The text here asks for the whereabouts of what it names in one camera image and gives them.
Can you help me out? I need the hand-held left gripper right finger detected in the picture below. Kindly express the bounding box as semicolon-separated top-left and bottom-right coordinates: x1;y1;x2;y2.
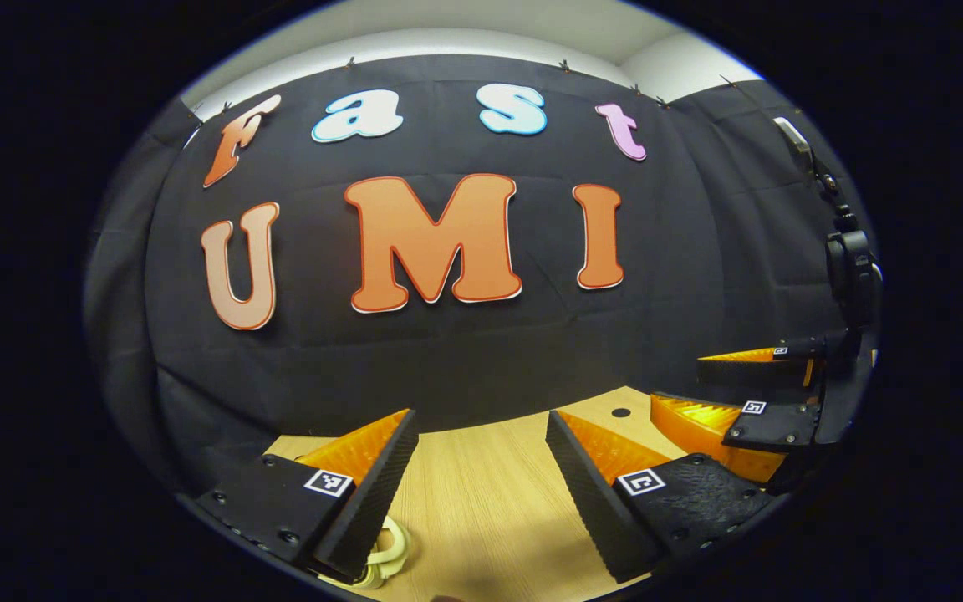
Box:
545;410;775;584

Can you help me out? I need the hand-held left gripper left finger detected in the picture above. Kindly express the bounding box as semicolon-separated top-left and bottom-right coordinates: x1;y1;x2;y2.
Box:
195;408;418;584

